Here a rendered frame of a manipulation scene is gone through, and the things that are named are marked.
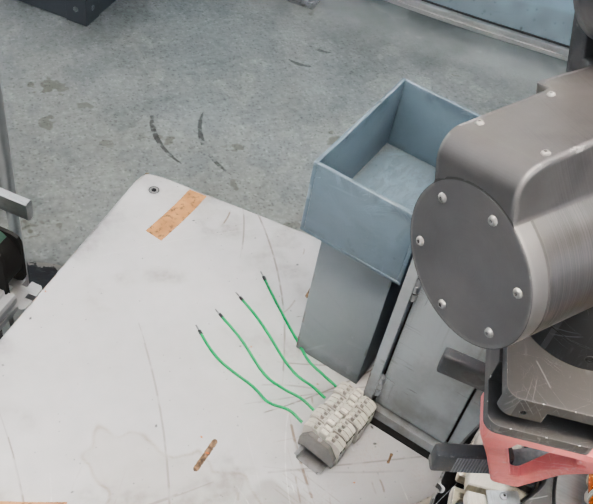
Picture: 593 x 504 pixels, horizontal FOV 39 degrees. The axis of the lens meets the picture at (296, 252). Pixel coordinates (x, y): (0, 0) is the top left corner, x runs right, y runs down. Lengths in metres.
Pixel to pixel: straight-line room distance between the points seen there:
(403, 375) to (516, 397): 0.49
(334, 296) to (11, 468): 0.35
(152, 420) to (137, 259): 0.22
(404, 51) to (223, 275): 1.99
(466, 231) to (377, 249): 0.47
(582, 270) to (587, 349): 0.10
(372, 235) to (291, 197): 1.52
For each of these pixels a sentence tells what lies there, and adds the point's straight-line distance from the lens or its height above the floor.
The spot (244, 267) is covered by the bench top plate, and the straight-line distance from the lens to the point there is 1.00.
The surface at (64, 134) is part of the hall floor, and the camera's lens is 2.38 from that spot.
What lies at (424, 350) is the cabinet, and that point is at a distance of 0.79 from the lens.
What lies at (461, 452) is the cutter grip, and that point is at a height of 1.18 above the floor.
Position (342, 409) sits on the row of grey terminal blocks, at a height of 0.82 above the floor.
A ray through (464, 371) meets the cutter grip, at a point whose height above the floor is 1.17.
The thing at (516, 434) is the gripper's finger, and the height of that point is 1.24.
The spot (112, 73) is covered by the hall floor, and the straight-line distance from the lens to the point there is 2.60.
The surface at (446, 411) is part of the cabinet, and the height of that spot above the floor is 0.86.
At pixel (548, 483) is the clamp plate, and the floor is 1.10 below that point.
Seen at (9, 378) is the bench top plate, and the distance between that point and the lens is 0.91.
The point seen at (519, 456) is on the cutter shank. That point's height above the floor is 1.17.
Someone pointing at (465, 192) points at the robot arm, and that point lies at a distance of 0.26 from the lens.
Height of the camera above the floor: 1.53
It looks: 47 degrees down
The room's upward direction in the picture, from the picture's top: 12 degrees clockwise
